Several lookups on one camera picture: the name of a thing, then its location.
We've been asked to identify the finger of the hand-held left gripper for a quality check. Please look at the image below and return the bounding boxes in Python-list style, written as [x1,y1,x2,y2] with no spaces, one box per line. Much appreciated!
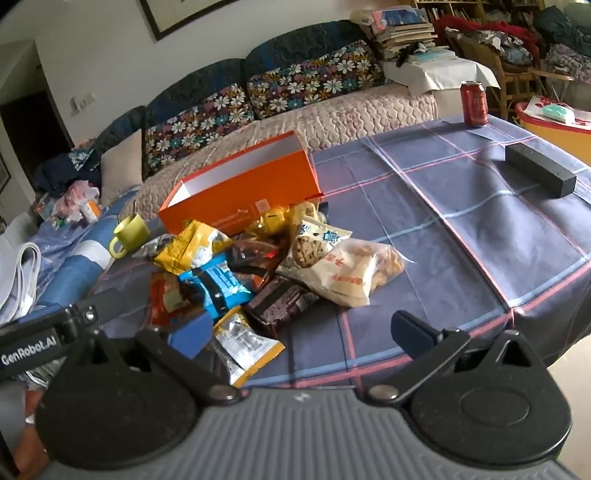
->
[65,288,139,340]

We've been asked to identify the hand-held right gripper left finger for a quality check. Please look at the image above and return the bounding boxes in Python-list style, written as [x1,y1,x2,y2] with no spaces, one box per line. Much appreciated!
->
[76,316,241,407]

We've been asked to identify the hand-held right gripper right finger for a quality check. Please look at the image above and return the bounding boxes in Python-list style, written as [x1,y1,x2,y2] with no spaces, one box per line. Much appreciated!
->
[368,311,546,402]

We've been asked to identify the red and gold snack packet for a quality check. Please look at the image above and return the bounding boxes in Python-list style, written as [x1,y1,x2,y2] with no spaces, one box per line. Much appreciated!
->
[148,272,204,330]

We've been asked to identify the orange cardboard box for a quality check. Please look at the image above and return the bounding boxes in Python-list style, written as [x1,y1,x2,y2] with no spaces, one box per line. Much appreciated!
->
[158,130,325,236]

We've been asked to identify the clear bag of fried snacks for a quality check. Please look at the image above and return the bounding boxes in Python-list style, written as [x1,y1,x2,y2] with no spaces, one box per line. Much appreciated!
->
[305,239,407,308]

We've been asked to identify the silver and orange snack packet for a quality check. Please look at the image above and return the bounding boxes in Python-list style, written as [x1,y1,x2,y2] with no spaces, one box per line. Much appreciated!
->
[212,307,286,387]

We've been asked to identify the blue snack packet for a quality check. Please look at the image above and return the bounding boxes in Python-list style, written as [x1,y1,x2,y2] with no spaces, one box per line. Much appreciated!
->
[179,258,254,321]

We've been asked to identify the blue striped blanket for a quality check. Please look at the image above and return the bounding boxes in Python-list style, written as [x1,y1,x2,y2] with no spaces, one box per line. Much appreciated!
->
[28,198,139,310]

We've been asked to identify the yellow snack packet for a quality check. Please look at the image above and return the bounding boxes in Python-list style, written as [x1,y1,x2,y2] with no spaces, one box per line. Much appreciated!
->
[153,220,233,276]

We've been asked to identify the green ceramic mug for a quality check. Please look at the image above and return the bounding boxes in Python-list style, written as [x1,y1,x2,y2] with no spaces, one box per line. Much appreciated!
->
[108,213,148,259]

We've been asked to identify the dark brown rectangular snack packet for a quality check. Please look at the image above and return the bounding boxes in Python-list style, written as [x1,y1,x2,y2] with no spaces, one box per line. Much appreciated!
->
[244,276,320,340]

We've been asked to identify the dark red dates bag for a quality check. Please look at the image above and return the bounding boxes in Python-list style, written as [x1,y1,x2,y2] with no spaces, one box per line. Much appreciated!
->
[226,240,282,278]

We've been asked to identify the plaid tablecloth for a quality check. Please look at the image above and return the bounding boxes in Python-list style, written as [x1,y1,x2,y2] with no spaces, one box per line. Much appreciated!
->
[88,113,591,388]

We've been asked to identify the pink plastic bag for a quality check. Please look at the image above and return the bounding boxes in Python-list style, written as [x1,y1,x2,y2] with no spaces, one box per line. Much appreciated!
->
[53,180,100,217]

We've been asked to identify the white and blue biscuit packet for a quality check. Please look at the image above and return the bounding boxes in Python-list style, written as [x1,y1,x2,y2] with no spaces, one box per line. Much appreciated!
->
[276,217,354,282]

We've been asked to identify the gold foil snack packet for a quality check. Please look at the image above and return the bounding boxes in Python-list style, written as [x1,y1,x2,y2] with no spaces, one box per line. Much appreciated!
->
[288,200,324,232]
[247,205,296,236]

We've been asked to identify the dark clothes heap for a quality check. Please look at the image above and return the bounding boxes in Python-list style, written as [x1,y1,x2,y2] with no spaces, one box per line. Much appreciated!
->
[34,148,100,195]

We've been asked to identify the beige pillow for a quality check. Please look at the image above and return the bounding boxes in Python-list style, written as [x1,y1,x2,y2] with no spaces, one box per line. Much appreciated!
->
[99,129,144,206]

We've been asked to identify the black rectangular box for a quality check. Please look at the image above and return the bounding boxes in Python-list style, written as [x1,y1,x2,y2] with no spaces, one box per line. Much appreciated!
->
[505,144,578,198]

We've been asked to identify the floral sofa cushion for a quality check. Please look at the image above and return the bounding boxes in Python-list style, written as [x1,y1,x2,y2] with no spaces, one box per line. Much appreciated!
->
[143,83,254,178]
[247,39,386,121]

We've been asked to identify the pink quilted sofa cover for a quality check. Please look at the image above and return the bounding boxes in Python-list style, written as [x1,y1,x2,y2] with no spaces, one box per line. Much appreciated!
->
[134,83,439,217]

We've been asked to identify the red soda can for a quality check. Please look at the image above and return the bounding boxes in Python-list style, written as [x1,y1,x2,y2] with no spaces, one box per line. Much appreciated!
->
[461,80,489,127]

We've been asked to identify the yellow tub with red lid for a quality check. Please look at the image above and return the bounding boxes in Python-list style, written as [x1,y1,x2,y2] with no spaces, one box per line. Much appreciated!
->
[515,95,591,171]

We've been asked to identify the dark blue patterned sofa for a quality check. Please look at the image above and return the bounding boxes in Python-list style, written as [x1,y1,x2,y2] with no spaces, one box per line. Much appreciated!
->
[92,18,386,185]

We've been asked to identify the white cloth covered table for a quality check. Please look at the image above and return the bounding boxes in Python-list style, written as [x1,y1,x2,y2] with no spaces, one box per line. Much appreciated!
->
[383,58,502,95]

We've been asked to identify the wicker chair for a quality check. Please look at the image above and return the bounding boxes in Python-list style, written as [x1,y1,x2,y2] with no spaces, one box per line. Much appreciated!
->
[450,32,573,116]

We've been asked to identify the stack of books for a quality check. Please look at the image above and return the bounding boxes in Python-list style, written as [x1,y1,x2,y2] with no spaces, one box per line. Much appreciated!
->
[369,21,439,58]

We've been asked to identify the red cloth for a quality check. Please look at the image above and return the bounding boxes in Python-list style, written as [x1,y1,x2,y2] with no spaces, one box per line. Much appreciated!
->
[445,21,541,58]

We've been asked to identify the framed flower painting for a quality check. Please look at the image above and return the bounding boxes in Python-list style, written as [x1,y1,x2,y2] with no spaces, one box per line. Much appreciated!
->
[139,0,241,41]

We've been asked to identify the wooden bookshelf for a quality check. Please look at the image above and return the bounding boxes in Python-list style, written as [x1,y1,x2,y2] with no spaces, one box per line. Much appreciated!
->
[413,0,513,24]

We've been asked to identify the pile of dark clothes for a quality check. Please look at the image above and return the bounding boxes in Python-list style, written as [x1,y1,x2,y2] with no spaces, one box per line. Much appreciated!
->
[536,4,591,84]

